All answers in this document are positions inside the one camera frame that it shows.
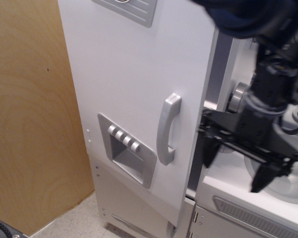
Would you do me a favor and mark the white lower freezer door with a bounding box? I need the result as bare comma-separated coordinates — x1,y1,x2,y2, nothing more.
89,155,195,238

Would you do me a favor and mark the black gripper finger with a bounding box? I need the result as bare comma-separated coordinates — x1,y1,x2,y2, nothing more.
251,162,284,193
202,138,222,168

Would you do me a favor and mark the plywood board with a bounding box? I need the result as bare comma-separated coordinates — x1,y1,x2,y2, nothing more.
0,0,93,235

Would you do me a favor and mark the white toy kitchen cabinet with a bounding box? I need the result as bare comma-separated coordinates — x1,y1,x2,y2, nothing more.
189,33,298,238

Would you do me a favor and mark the grey toy telephone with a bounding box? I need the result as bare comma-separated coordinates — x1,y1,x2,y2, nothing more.
226,82,248,113

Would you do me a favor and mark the white toy fridge door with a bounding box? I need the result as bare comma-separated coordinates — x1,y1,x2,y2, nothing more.
59,0,216,227

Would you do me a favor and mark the grey oven vent panel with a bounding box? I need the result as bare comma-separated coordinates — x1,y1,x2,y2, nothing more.
212,196,298,238

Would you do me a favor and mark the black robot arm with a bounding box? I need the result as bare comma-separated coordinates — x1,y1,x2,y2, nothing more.
198,0,298,193

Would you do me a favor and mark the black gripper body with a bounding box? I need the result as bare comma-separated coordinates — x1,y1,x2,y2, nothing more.
199,106,298,176

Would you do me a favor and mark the grey ice dispenser panel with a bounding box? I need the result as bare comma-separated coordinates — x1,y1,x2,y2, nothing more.
98,113,157,189

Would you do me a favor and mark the grey toy sink basin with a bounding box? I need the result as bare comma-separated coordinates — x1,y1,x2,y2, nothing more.
244,153,298,205

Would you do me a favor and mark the grey lower door handle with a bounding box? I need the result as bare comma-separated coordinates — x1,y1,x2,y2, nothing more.
166,222,176,238

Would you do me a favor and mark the grey fridge door handle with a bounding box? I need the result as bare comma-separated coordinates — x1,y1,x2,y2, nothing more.
156,93,182,166

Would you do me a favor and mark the black equipment corner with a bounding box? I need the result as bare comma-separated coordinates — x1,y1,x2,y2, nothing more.
0,220,28,238

